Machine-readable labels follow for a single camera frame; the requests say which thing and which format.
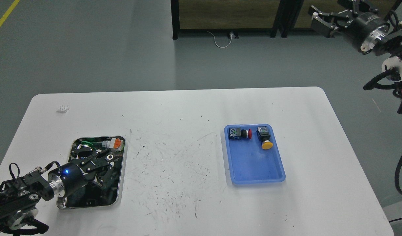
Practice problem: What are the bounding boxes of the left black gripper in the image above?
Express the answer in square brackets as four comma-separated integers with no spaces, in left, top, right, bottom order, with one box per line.
[49,144,121,197]

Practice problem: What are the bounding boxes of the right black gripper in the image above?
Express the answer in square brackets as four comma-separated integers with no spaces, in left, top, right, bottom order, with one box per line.
[308,0,390,52]

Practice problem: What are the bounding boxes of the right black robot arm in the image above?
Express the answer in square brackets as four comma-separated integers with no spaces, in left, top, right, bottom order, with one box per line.
[308,0,402,115]

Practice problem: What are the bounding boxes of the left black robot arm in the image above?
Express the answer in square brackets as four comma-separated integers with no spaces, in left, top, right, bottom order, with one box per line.
[0,145,124,236]

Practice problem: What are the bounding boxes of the silver metal tray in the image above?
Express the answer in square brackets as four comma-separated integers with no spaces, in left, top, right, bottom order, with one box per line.
[54,136,126,209]

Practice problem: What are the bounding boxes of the blue plastic tray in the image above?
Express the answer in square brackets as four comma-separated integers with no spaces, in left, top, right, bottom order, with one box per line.
[224,124,286,185]

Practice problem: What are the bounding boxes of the wooden cabinet right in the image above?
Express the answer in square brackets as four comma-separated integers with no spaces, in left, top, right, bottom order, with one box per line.
[279,0,402,38]

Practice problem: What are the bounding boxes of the wooden cabinet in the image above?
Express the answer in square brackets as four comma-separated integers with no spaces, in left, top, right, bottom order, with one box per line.
[171,0,287,39]
[279,0,402,38]

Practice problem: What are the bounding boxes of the small white plastic clip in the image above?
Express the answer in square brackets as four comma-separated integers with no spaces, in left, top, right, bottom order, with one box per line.
[56,105,70,113]

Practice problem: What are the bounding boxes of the wooden cabinet left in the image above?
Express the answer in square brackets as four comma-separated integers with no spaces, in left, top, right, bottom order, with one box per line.
[171,0,287,39]

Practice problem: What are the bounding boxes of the green push button switch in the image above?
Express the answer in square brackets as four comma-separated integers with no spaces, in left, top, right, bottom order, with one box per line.
[77,141,94,149]

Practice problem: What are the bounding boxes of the orange white switch module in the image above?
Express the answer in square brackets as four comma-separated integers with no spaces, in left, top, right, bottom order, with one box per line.
[102,138,125,151]

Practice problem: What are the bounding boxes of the white cable on floor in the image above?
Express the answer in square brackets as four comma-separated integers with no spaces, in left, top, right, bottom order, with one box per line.
[207,31,238,49]

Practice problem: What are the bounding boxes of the yellow push button switch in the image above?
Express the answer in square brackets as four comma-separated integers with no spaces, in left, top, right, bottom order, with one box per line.
[256,127,273,150]

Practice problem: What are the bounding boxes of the red push button switch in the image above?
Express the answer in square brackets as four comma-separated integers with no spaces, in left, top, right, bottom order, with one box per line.
[228,128,252,140]

